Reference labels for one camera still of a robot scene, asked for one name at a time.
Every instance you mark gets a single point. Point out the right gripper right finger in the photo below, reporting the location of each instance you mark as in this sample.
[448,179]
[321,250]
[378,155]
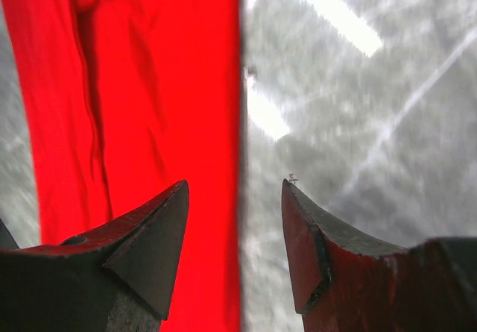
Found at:
[343,279]

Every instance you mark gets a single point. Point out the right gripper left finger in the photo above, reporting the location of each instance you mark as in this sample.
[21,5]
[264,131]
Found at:
[117,277]

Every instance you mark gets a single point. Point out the red t shirt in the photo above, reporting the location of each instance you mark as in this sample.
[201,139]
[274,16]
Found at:
[123,98]

